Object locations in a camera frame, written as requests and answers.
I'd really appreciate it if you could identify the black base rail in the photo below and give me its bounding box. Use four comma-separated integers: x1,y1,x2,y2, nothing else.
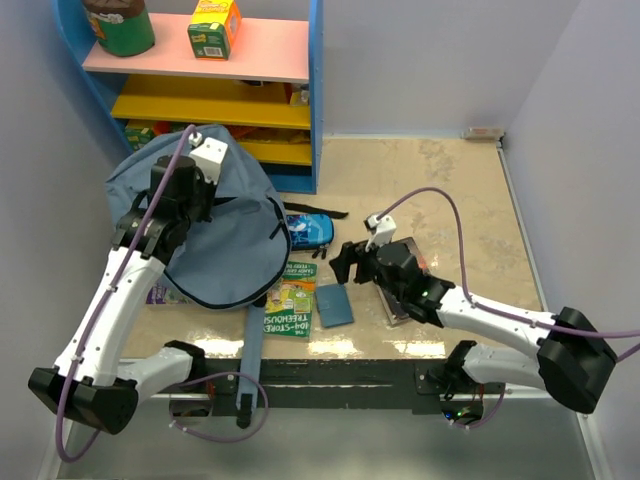
164,357,507,416

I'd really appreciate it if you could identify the small teal notebook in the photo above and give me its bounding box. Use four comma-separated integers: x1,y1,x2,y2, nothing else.
315,283,354,329

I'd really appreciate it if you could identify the white wall label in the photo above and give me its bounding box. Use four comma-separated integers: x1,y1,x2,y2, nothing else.
461,127,505,142

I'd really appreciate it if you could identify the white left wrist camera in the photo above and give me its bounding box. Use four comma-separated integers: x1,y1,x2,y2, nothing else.
189,137,229,185

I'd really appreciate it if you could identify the green storey treehouse book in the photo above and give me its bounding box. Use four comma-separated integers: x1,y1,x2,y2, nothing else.
263,261,318,340

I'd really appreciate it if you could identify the blue student backpack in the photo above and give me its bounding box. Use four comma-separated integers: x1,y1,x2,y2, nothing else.
103,123,349,430

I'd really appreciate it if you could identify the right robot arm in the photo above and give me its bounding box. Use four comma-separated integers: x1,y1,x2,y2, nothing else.
329,242,618,414

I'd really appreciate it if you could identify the green box on shelf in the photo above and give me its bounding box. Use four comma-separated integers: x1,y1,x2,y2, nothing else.
124,119,156,151

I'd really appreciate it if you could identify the green brown canister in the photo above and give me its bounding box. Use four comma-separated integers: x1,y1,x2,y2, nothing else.
82,0,155,57

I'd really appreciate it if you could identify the blue shelf unit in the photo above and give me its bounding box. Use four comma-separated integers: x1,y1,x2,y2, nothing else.
52,1,324,194

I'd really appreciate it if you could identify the purple storey treehouse book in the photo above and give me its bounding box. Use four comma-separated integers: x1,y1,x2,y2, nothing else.
146,283,191,305

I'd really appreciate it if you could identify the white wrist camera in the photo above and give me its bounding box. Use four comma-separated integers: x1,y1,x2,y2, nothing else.
189,137,229,185
364,214,397,252

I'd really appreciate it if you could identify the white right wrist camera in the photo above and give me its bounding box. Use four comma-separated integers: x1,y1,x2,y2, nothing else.
364,214,397,252

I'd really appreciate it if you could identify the blue dinosaur pencil case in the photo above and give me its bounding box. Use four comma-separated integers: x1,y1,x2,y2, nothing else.
286,213,335,251

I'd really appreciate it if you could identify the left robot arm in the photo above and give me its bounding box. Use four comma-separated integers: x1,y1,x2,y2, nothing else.
28,153,223,435

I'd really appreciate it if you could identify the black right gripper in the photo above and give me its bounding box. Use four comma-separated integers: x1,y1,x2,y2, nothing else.
328,233,405,303

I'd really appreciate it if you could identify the Tale of Two Cities book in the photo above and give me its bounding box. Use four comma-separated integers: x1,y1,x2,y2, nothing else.
376,237,429,328

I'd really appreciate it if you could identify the yellow green carton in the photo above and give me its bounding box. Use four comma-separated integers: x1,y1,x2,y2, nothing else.
187,0,242,60

